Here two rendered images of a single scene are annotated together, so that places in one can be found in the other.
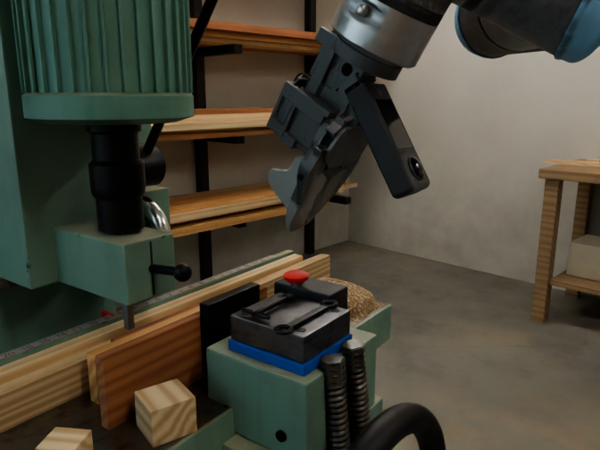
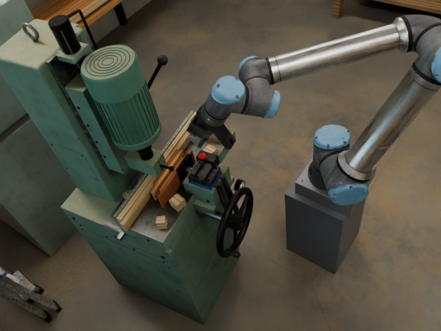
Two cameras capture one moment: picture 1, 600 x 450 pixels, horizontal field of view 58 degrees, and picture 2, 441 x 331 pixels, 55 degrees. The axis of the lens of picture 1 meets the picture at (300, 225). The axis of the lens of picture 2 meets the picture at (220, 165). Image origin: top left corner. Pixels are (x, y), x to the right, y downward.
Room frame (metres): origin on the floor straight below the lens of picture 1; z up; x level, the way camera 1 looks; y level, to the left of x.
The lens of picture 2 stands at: (-0.48, -0.07, 2.23)
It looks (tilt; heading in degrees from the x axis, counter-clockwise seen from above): 50 degrees down; 1
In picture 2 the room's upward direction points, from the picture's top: 12 degrees counter-clockwise
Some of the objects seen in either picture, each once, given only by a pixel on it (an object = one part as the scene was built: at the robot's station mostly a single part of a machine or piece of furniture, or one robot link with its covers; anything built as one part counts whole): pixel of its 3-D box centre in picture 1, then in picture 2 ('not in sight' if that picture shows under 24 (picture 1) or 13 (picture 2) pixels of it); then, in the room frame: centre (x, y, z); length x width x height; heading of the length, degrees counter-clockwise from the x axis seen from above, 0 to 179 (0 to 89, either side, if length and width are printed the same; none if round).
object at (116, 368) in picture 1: (195, 346); (177, 178); (0.58, 0.12, 0.94); 0.25 x 0.01 x 0.08; 144
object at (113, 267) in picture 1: (115, 263); (146, 161); (0.62, 0.22, 1.03); 0.14 x 0.07 x 0.09; 54
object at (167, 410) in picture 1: (165, 411); (177, 202); (0.48, 0.13, 0.92); 0.05 x 0.05 x 0.04; 36
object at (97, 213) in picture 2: not in sight; (144, 194); (0.68, 0.30, 0.76); 0.57 x 0.45 x 0.09; 54
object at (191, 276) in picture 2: not in sight; (165, 240); (0.68, 0.30, 0.35); 0.58 x 0.45 x 0.71; 54
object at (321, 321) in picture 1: (298, 315); (205, 169); (0.56, 0.00, 0.99); 0.13 x 0.11 x 0.06; 144
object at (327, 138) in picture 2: not in sight; (331, 148); (0.67, -0.53, 0.82); 0.17 x 0.15 x 0.18; 179
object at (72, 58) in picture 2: not in sight; (68, 44); (0.69, 0.32, 1.53); 0.08 x 0.08 x 0.17; 54
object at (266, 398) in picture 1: (294, 377); (207, 181); (0.56, 0.01, 0.91); 0.15 x 0.14 x 0.09; 144
